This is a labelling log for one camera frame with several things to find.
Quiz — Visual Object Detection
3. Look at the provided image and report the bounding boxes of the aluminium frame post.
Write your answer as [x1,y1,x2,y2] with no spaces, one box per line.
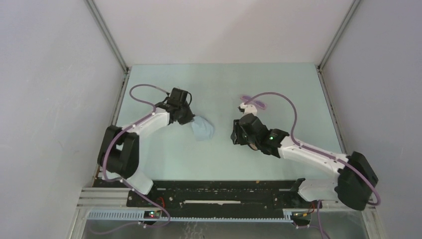
[84,0,129,74]
[317,0,362,72]

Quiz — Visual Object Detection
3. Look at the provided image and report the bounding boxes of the black glasses case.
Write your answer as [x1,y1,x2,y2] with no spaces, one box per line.
[247,138,259,151]

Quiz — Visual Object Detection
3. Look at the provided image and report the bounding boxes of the right aluminium frame post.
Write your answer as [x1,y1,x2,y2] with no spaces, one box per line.
[317,0,362,72]

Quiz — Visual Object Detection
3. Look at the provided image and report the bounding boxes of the light blue cleaning cloth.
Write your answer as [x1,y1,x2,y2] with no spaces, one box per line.
[191,116,214,141]

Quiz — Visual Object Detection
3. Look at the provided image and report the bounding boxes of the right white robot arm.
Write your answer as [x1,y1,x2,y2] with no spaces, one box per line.
[230,114,378,211]

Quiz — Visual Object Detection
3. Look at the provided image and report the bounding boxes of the left aluminium frame post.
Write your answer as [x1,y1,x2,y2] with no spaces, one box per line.
[84,0,129,74]

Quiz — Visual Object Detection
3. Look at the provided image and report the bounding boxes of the white cable duct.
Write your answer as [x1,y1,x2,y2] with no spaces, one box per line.
[87,210,293,223]

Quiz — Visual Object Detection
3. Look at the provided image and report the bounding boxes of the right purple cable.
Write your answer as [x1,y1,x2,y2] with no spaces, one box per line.
[244,92,382,207]

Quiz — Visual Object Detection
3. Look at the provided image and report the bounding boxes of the pink sunglasses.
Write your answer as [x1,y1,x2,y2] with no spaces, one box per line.
[240,94,267,110]

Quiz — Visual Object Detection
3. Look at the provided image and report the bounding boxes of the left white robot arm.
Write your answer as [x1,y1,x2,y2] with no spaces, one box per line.
[98,88,195,208]

